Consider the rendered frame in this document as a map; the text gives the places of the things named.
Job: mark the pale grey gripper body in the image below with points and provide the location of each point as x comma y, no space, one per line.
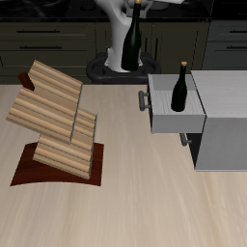
145,7

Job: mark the dark green wine bottle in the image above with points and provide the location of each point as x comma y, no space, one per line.
179,93
131,45

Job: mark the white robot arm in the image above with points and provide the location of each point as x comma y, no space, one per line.
115,38

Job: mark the grey open drawer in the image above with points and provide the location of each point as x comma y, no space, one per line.
177,123

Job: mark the dark kitchen cupboards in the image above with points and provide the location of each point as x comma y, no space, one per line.
48,48

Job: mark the grey cabinet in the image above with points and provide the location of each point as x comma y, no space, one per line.
222,128

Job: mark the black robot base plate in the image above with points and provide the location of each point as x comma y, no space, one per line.
96,69

